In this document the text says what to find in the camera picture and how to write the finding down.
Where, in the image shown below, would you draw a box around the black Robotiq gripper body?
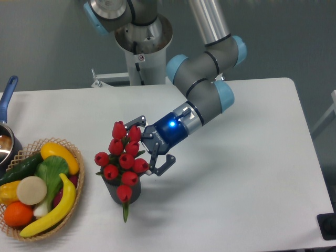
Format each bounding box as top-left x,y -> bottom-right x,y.
141,111 -> 189,169

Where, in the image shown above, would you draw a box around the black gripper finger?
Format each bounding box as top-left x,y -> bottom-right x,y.
124,115 -> 147,131
150,154 -> 176,176

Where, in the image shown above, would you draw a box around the red tulip bouquet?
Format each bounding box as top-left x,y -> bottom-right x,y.
94,121 -> 149,222

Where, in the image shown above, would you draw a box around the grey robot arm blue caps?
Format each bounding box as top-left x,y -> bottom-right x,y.
83,1 -> 247,176

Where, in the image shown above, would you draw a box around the dark grey ribbed vase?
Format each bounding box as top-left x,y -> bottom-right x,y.
101,173 -> 141,205

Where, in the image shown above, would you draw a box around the purple red vegetable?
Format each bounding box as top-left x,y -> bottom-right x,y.
52,175 -> 78,208

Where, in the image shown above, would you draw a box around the yellow squash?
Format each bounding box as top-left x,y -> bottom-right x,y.
40,142 -> 79,175

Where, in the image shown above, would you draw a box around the green bok choy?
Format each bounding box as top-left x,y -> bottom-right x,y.
33,155 -> 69,218

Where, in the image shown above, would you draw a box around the yellow banana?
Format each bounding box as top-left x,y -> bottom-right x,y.
19,173 -> 76,238

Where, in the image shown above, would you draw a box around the woven wicker basket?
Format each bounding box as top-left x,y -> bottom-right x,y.
1,138 -> 85,242

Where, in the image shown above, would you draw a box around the green cucumber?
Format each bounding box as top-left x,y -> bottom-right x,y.
1,152 -> 43,185

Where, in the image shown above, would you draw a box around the beige round disc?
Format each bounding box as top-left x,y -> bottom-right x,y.
16,176 -> 47,205

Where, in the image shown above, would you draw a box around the yellow bell pepper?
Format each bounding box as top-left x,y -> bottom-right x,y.
1,181 -> 20,205

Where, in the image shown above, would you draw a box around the orange fruit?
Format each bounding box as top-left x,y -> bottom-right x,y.
4,201 -> 33,227

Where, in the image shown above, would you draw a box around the black device at table edge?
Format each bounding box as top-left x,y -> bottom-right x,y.
317,213 -> 335,240

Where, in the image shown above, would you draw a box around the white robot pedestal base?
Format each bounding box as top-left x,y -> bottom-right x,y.
90,14 -> 226,88

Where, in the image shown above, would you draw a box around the blue handled saucepan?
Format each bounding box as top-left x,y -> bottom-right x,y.
1,76 -> 22,177

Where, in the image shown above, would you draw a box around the white frame at right edge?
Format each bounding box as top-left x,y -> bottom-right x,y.
310,90 -> 335,140

